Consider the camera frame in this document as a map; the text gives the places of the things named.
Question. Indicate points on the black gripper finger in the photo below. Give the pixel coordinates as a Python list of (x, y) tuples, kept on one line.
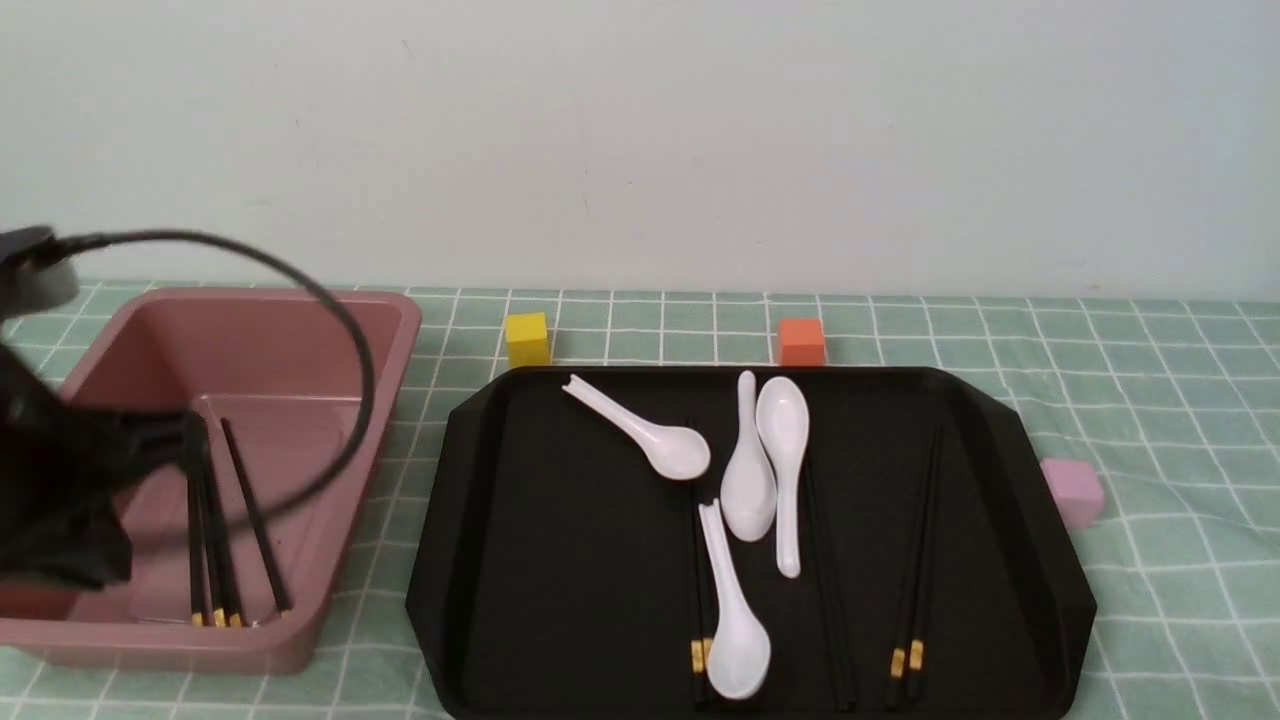
[(178, 439)]

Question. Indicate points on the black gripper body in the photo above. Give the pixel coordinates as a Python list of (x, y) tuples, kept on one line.
[(63, 466)]

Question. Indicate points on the black chopstick tray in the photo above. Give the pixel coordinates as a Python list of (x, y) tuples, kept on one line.
[(218, 614), (195, 529)]

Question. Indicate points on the black chopstick in bin right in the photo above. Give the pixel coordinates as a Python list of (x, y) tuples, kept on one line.
[(279, 591)]

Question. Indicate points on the black chopstick in bin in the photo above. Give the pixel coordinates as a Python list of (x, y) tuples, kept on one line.
[(228, 574), (279, 591)]

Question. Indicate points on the pink plastic bin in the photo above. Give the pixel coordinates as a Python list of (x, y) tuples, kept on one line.
[(285, 373)]

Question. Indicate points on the black chopstick in bin left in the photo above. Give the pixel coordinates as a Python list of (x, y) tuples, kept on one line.
[(228, 574)]

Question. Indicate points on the yellow cube block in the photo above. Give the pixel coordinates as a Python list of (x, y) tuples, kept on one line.
[(527, 340)]

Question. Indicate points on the black plastic tray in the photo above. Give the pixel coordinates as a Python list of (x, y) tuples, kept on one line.
[(551, 580)]

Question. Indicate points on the white spoon upper left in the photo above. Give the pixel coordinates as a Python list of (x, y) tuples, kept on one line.
[(676, 453)]

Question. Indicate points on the white spoon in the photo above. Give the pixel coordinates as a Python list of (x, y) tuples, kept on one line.
[(676, 453), (741, 651)]

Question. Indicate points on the black chopstick centre right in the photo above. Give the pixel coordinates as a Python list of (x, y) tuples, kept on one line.
[(710, 610)]

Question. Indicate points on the black chopstick centre left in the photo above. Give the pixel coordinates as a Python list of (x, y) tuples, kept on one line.
[(697, 656)]

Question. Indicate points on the white spoon centre bowl down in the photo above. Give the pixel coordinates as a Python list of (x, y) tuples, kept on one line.
[(748, 493)]

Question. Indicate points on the white spoon lower centre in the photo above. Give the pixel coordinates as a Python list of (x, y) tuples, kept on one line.
[(741, 651)]

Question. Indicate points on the white spoon centre bowl up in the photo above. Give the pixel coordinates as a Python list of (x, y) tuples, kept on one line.
[(783, 423)]

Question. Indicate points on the orange cube block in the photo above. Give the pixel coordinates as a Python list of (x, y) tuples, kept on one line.
[(801, 341)]

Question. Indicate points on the black chopstick plain centre right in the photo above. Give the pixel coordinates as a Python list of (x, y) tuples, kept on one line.
[(845, 689)]

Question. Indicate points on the black chopstick right pair left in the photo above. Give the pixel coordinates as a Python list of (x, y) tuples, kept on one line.
[(901, 638)]

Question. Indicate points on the black chopstick pair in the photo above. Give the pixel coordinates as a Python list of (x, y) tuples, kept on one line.
[(901, 638), (914, 678)]

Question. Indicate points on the pink cube block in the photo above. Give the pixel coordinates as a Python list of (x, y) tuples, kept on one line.
[(1076, 490)]

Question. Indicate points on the green checkered tablecloth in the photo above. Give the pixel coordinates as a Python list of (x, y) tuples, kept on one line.
[(1174, 402)]

